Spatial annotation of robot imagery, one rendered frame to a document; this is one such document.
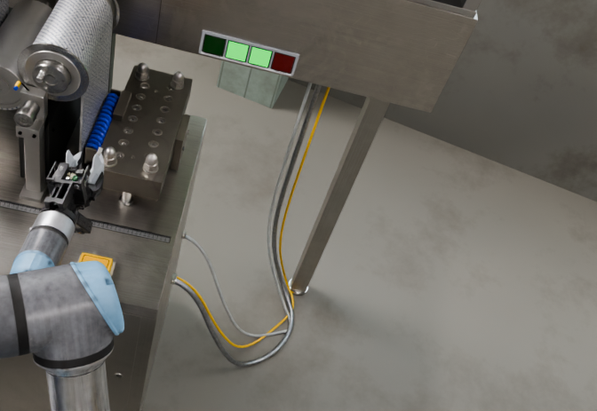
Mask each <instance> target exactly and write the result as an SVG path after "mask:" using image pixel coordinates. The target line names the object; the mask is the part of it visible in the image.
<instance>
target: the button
mask: <svg viewBox="0 0 597 411"><path fill-rule="evenodd" d="M86 261H99V262H101V263H102V264H103V265H104V266H105V267H106V268H107V270H108V272H109V273H110V270H111V267H112V264H113V259H112V258H108V257H101V256H96V255H92V254H88V253H82V255H81V256H80V259H79V262H78V263H80V262H86Z"/></svg>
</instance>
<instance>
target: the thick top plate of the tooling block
mask: <svg viewBox="0 0 597 411"><path fill-rule="evenodd" d="M137 68H138V66H135V65H134V67H133V69H132V71H131V75H130V77H129V80H128V82H127V84H126V86H125V89H124V90H125V91H129V92H131V100H130V102H129V105H128V107H127V109H126V112H125V114H124V117H123V120H122V121H117V120H114V119H112V122H111V123H110V126H109V128H108V131H107V135H106V137H105V139H104V141H103V143H102V146H101V148H103V154H104V151H105V149H106V148H107V147H109V146H111V147H113V148H114V149H115V153H116V154H117V157H116V159H117V165H116V166H114V167H110V168H109V167H105V166H104V181H103V187H105V188H108V189H113V190H116V191H121V192H125V193H129V194H136V195H140V196H145V197H148V198H152V199H157V200H159V199H160V195H161V192H162V190H163V184H164V180H165V178H166V175H167V171H168V169H169V166H170V162H171V157H172V154H173V149H174V144H175V138H176V136H177V133H178V129H179V125H180V121H181V118H182V115H183V114H185V112H186V108H187V102H188V100H189V97H190V92H191V87H192V82H193V79H189V78H186V77H184V88H183V89H181V90H176V89H173V88H172V87H171V81H172V77H173V76H174V75H172V74H168V73H164V72H161V71H157V70H154V69H150V68H149V69H148V70H149V71H148V75H149V78H148V79H147V80H146V81H140V80H138V79H136V77H135V74H136V71H137ZM148 154H156V156H157V161H158V168H159V169H158V171H157V172H156V173H153V174H150V173H146V172H145V171H144V170H143V164H144V162H145V160H146V158H147V155H148Z"/></svg>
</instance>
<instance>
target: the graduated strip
mask: <svg viewBox="0 0 597 411"><path fill-rule="evenodd" d="M0 207H2V208H7V209H14V210H18V211H23V212H27V213H31V214H35V215H39V214H40V212H41V210H42V208H38V207H34V206H29V205H25V204H21V203H17V202H9V201H5V200H1V199H0ZM88 219H89V220H90V221H92V222H93V224H92V227H97V228H100V229H105V230H109V231H113V232H118V233H125V234H129V235H133V236H138V237H142V238H146V239H150V240H154V241H162V242H166V243H170V241H171V236H168V235H164V234H159V233H152V232H148V231H144V230H140V229H135V228H131V227H127V226H123V225H115V224H111V223H107V222H103V221H99V220H94V219H90V218H88Z"/></svg>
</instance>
